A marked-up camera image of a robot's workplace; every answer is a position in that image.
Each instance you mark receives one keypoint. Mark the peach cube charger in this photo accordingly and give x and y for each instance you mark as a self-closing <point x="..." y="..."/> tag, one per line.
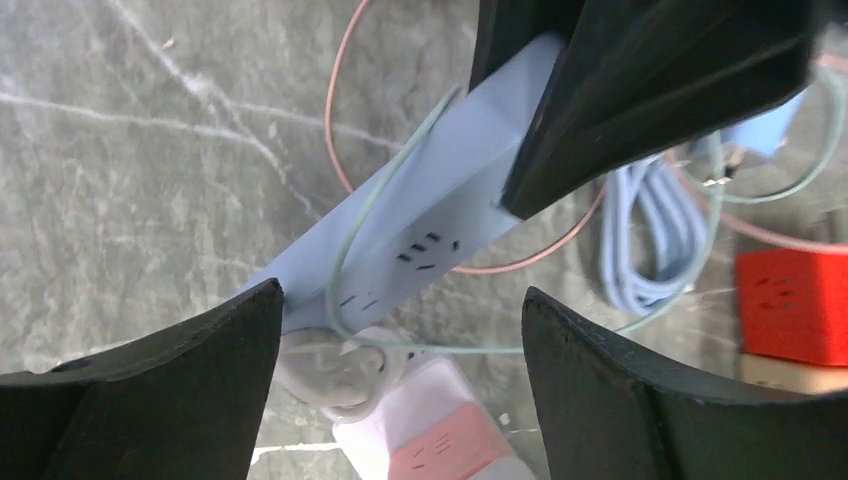
<point x="791" y="376"/>

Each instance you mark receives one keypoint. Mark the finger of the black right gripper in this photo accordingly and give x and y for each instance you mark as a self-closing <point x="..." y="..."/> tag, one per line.
<point x="507" y="26"/>
<point x="638" y="77"/>

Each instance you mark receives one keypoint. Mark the light blue power strip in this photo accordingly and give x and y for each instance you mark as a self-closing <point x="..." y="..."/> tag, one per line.
<point x="443" y="204"/>

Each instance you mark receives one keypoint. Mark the red cube adapter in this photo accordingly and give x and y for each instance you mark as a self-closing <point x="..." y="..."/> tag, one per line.
<point x="793" y="305"/>

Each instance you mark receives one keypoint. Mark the light blue charger plug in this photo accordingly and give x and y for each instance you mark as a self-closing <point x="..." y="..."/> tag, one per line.
<point x="762" y="135"/>

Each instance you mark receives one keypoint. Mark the white round plug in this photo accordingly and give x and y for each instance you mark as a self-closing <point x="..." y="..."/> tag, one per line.
<point x="343" y="378"/>

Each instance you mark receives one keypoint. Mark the white power strip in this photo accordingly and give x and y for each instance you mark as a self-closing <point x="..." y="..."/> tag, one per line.
<point x="429" y="425"/>

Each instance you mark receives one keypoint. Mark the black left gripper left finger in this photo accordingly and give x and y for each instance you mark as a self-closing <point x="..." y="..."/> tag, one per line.
<point x="185" y="402"/>

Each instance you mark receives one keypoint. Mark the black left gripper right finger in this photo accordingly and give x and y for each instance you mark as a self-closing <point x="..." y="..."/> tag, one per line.
<point x="610" y="408"/>

